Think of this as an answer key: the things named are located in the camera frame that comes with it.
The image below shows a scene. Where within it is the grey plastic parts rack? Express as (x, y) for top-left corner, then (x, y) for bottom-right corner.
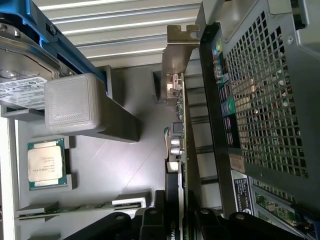
(0, 65), (191, 240)

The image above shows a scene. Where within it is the loose green RAM stick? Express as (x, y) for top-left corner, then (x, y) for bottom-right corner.
(17, 201), (146, 216)

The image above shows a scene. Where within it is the CPU with silver lid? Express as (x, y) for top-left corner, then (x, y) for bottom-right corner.
(26, 139), (67, 191)

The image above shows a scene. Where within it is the open metal PC case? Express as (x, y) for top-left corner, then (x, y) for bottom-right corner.
(194, 0), (320, 240)

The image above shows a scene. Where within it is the blue disk carrier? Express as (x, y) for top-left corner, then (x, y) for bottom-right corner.
(0, 0), (109, 96)

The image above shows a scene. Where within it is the silver hard disk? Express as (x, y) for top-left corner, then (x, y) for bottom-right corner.
(0, 14), (63, 111)

